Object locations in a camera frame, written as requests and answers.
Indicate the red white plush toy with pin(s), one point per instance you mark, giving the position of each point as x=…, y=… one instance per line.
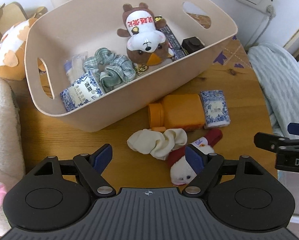
x=185, y=163

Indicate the green plaid scrunchie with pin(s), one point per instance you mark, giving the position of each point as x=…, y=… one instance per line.
x=110, y=69

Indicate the clear packet white swabs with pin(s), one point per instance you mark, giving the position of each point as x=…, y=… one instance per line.
x=74, y=68

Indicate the brown white cow plush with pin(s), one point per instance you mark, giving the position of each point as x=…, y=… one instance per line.
x=146, y=44

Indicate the orange white plush toy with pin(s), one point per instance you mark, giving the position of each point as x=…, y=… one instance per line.
x=12, y=50

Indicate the small black box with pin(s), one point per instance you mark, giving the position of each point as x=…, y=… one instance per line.
x=192, y=44

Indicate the blue white tissue pack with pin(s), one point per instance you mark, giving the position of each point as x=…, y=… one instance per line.
x=215, y=109
x=84, y=90

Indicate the orange plush block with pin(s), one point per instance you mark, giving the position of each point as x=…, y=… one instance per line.
x=177, y=111

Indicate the white fluffy plush bag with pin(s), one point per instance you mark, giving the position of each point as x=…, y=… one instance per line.
x=12, y=168

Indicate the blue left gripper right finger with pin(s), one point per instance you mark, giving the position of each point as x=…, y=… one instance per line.
x=195, y=158

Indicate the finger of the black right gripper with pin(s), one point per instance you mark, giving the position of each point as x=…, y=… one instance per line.
x=274, y=143

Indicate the wooden phone stand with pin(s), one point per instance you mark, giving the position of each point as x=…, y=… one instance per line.
x=13, y=13

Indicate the black long star box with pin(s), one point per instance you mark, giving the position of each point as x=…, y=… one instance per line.
x=167, y=46

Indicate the beige plastic storage bin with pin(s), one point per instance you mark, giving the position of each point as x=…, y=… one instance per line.
x=88, y=25

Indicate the light striped cloth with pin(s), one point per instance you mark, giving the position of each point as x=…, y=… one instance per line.
x=278, y=75

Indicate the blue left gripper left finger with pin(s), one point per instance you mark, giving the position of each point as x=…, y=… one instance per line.
x=102, y=157

